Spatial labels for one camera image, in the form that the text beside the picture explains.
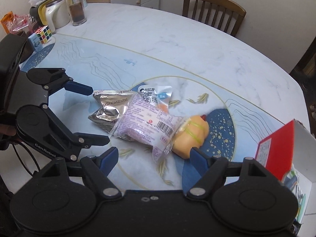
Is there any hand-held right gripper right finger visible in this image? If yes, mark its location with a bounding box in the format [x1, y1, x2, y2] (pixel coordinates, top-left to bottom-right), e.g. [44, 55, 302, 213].
[184, 147, 282, 198]

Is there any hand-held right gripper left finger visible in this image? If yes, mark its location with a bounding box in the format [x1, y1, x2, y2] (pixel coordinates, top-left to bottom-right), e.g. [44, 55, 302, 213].
[37, 146, 124, 198]

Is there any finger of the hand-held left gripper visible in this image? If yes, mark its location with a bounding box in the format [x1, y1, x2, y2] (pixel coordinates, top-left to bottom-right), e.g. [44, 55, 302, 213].
[45, 107, 111, 162]
[27, 67, 93, 104]

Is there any yellow bun packet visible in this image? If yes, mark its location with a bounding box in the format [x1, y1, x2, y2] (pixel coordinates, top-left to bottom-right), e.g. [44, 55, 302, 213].
[171, 114, 210, 159]

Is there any silver snack packet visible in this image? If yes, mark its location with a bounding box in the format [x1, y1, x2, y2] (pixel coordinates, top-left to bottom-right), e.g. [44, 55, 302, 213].
[88, 90, 137, 133]

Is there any purple bread packet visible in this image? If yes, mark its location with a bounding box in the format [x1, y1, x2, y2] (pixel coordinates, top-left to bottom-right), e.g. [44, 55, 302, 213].
[110, 92, 185, 162]

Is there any white sausage packet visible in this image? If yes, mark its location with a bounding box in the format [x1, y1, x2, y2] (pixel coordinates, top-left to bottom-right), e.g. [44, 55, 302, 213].
[137, 85, 173, 114]

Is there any red cardboard box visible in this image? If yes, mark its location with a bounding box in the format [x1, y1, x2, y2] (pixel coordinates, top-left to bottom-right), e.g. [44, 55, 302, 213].
[255, 119, 316, 237]

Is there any white marble desktop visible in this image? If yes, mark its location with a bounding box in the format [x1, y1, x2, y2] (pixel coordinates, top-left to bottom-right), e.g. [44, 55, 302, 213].
[0, 3, 311, 237]

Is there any person's left hand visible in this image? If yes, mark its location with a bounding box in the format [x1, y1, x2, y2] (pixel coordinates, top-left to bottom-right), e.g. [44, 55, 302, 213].
[0, 125, 17, 151]

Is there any small blue box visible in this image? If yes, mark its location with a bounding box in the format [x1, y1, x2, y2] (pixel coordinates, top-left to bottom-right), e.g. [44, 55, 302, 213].
[28, 33, 41, 52]

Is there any colourful puzzle cube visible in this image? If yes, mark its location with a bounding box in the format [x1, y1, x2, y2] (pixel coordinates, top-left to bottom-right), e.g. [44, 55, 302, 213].
[34, 25, 52, 44]

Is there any glass jar with white lid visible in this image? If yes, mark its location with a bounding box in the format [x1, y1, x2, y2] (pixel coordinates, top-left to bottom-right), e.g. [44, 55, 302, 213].
[62, 0, 87, 27]

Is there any red plastic packet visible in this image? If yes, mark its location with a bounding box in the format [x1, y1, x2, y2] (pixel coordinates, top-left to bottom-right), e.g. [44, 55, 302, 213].
[10, 14, 33, 34]

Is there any orange snack bag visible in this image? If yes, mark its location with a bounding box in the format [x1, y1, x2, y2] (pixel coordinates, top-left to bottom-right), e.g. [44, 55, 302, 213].
[1, 11, 15, 34]

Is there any teal white small packet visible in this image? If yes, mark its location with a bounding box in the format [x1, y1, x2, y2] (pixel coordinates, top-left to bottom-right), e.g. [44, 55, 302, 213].
[281, 169, 307, 203]

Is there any brown wooden chair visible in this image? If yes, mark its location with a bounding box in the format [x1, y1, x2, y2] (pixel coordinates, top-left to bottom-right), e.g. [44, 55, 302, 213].
[182, 0, 247, 37]

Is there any black cable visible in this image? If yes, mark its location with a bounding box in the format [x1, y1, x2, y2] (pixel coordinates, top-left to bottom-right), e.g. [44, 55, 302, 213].
[9, 138, 41, 177]

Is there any white kettle with yellow handle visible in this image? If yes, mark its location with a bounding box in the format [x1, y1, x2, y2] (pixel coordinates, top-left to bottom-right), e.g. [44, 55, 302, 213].
[37, 0, 71, 34]

